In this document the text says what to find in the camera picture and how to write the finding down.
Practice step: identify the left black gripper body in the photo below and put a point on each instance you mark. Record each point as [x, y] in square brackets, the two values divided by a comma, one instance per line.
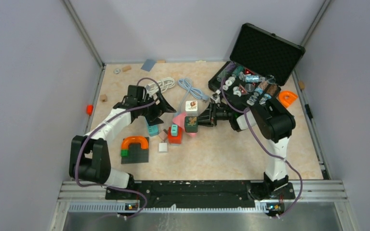
[153, 109]

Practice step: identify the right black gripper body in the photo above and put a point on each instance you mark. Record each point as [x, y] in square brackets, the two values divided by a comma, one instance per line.
[221, 114]

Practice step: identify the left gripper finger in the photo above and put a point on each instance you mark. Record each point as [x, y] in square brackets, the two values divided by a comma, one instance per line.
[154, 119]
[163, 105]

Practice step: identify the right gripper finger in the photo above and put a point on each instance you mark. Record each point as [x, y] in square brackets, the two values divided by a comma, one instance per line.
[208, 114]
[207, 122]

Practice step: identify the teal power strip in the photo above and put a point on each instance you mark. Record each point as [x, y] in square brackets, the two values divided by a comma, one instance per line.
[153, 130]

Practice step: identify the white cube socket adapter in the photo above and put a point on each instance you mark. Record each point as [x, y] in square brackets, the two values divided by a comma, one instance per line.
[191, 108]

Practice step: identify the dark green cube adapter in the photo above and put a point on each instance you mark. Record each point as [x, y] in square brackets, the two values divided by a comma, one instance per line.
[191, 124]

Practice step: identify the pink triangular power strip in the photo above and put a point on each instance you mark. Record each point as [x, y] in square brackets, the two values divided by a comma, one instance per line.
[179, 120]

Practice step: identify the teal small plug adapter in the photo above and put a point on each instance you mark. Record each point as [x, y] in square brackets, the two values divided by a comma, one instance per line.
[174, 130]

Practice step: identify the red cube socket adapter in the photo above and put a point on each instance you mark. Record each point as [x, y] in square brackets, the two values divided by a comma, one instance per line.
[175, 140]

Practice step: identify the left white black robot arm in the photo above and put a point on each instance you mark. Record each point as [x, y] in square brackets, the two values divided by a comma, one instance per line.
[89, 155]

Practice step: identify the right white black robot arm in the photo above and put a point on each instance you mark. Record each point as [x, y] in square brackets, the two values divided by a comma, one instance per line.
[275, 123]

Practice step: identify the pink brown charger plug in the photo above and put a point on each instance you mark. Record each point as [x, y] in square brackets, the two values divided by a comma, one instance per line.
[163, 135]

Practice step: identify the orange arch block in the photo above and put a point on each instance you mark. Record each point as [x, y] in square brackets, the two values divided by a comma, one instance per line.
[134, 140]

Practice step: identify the small white charger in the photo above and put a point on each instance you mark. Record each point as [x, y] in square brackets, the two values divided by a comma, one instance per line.
[163, 147]

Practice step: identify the dark grey building baseplate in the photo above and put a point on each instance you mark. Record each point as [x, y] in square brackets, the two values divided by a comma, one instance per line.
[136, 155]

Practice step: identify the green small brick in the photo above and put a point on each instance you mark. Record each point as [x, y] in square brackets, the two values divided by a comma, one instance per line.
[124, 153]

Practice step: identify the grey blue card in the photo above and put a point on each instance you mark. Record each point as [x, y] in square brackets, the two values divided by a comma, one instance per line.
[148, 65]

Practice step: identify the wooden block top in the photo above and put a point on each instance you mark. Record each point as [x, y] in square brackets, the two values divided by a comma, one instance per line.
[126, 68]

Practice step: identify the wooden block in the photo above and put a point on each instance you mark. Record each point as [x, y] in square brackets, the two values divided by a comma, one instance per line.
[301, 85]
[126, 68]
[103, 98]

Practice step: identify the wooden block left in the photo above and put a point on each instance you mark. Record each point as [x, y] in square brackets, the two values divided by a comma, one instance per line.
[103, 98]

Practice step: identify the red orange clip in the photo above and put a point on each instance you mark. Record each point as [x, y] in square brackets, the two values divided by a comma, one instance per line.
[89, 109]

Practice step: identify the black open case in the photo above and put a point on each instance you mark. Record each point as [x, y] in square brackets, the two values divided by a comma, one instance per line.
[260, 64]

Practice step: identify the orange arch toy right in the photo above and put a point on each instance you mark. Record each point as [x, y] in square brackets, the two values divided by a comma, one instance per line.
[287, 98]

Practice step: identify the wooden block right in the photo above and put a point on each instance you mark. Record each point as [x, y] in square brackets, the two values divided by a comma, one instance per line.
[301, 85]

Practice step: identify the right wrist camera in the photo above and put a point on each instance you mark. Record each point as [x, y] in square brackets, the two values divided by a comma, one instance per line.
[216, 97]

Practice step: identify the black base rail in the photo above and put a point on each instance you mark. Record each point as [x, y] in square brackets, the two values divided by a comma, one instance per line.
[201, 193]

